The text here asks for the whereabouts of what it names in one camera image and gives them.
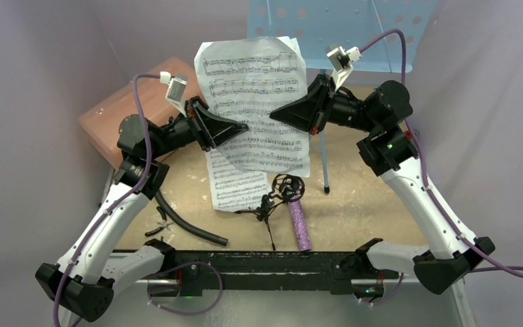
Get translucent pink storage box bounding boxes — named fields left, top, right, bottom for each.
left=78, top=57, right=202, bottom=169

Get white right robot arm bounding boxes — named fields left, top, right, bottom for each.
left=270, top=74, right=495, bottom=294

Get light blue music stand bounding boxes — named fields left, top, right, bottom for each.
left=247, top=0, right=439, bottom=195

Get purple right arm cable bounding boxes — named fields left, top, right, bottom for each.
left=356, top=29, right=523, bottom=308

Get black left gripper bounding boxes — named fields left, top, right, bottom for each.
left=149, top=95, right=248, bottom=159

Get sheet music page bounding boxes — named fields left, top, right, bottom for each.
left=194, top=37, right=311, bottom=178
left=204, top=149, right=271, bottom=212

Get purple glitter microphone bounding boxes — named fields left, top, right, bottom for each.
left=288, top=201, right=312, bottom=251

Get black pliers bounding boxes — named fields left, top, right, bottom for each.
left=144, top=206, right=172, bottom=237

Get black foam tube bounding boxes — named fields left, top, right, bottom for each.
left=155, top=191, right=229, bottom=247

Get black microphone shock mount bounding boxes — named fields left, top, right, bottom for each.
left=235, top=174, right=305, bottom=251

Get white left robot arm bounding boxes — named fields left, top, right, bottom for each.
left=35, top=97, right=248, bottom=326

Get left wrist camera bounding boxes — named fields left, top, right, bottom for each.
left=159, top=71, right=188, bottom=116

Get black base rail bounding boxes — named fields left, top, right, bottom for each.
left=147, top=250, right=398, bottom=296

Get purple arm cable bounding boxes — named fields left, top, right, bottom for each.
left=356, top=29, right=523, bottom=308
left=51, top=73, right=223, bottom=327

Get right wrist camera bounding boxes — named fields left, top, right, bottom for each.
left=326, top=45, right=362, bottom=91

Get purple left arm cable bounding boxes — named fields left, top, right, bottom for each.
left=51, top=73, right=223, bottom=327

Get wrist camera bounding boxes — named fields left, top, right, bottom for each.
left=159, top=71, right=188, bottom=116
left=326, top=45, right=362, bottom=91

